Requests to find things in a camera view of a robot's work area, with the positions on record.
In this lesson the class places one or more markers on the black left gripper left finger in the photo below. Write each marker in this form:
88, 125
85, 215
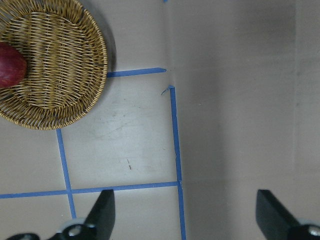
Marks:
98, 225

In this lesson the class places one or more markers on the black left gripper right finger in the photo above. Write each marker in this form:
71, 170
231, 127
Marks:
277, 223

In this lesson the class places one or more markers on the round woven wicker basket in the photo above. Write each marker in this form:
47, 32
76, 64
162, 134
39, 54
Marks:
67, 62

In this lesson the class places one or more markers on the dark red apple in basket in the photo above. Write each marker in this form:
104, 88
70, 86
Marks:
13, 66

